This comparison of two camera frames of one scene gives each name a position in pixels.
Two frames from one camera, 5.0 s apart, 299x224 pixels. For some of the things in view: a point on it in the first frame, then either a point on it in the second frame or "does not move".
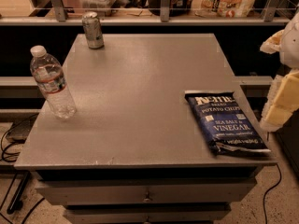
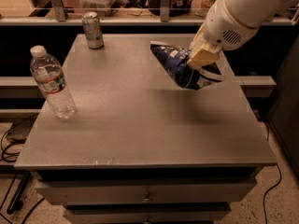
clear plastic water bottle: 49,74 does not move
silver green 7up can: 92,30 does not move
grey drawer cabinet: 135,151 does not move
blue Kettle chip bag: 225,122 to 175,59
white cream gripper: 290,46 to 224,24
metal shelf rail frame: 57,15 does not move
